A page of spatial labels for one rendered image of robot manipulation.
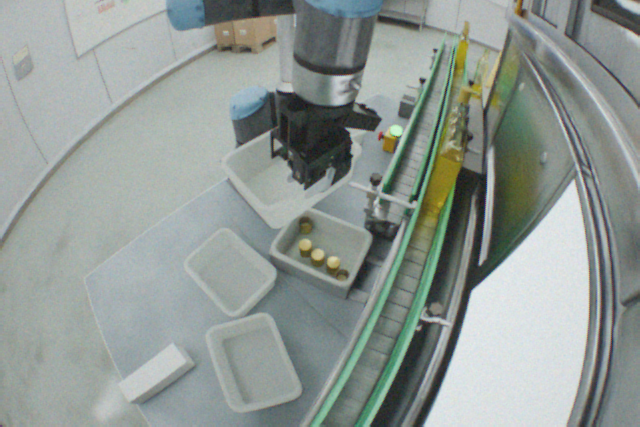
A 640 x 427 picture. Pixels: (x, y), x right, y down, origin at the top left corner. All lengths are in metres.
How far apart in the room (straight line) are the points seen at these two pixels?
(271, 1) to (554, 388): 0.46
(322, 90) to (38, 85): 3.45
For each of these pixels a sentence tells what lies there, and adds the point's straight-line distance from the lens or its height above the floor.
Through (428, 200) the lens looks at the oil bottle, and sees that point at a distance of 0.74.
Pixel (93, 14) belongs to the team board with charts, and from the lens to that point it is 3.73.
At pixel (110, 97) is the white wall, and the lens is 3.90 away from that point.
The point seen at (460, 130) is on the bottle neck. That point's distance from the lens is 0.61.
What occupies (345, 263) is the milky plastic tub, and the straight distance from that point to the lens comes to 0.77.
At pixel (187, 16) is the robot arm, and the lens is 0.34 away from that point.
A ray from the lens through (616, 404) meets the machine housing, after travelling 0.22.
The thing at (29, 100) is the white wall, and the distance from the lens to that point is 3.58.
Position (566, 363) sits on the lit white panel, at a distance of 0.26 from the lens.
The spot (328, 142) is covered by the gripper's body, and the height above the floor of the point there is 1.24.
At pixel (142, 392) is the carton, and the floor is 0.81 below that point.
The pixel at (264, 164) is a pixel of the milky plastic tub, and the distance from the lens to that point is 0.58.
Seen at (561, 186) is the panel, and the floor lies 1.28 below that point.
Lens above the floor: 1.46
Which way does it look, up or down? 48 degrees down
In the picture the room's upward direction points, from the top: straight up
